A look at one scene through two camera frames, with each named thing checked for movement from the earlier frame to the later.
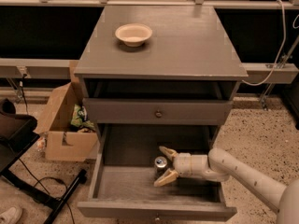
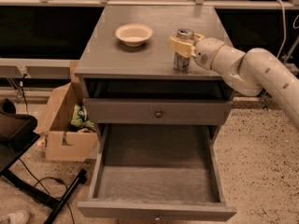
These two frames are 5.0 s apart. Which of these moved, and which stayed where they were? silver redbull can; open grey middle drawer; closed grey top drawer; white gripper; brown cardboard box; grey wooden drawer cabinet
Moved: white gripper; silver redbull can
Stayed: open grey middle drawer; brown cardboard box; grey wooden drawer cabinet; closed grey top drawer
